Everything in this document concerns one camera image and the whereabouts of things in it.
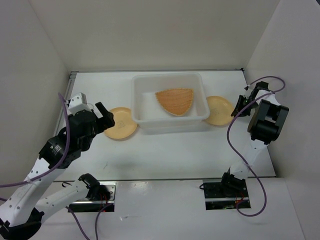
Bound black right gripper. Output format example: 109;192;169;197
231;94;259;118

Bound translucent white plastic bin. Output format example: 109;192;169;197
131;72;210;132

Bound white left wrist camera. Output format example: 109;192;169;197
67;92;91;116

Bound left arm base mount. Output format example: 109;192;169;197
68;181;117;213

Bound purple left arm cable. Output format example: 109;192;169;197
0;92;111;240

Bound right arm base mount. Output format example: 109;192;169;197
199;172;251;211

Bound woven bamboo triangular tray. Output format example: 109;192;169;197
155;88;194;117

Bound yellow plate with bear print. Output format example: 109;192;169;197
205;96;234;127

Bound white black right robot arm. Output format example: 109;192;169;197
227;89;289;180

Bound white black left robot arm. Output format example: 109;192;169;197
0;102;115;240

